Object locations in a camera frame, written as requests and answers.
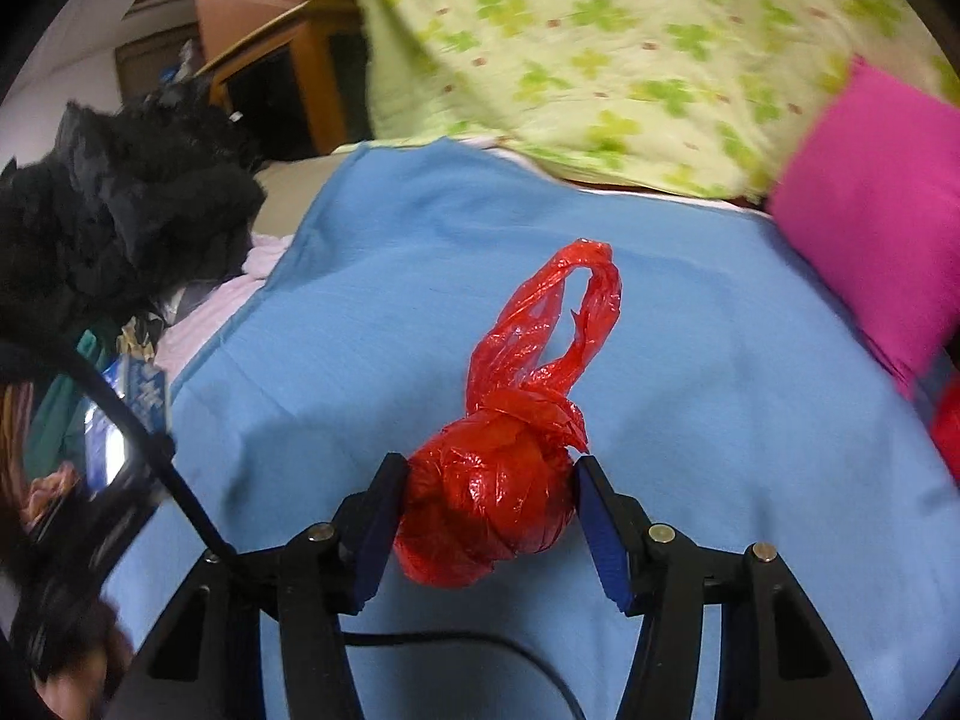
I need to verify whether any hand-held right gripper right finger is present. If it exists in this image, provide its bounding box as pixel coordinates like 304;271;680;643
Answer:
574;455;875;720

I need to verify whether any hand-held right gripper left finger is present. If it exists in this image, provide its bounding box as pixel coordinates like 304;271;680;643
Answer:
105;452;413;720

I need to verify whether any red plastic bag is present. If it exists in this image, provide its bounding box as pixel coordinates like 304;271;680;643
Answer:
393;238;624;590

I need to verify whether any pale pink bed sheet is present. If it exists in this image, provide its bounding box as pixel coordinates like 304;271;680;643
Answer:
153;231;302;385

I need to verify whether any blue bed sheet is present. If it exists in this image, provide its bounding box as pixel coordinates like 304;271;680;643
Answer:
97;138;960;720

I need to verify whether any black fuzzy cloth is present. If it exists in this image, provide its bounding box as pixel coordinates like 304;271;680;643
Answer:
0;78;268;340

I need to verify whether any red printed bag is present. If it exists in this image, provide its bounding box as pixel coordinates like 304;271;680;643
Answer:
928;373;960;482

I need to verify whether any pink pillow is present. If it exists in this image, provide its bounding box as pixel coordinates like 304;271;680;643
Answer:
768;55;960;400

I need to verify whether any wooden cabinet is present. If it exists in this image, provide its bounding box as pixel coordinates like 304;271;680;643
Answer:
190;0;377;160

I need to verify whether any green floral quilt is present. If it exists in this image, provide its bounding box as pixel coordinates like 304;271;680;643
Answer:
337;0;960;205

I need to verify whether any black cable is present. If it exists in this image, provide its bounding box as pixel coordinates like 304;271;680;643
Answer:
0;340;590;720

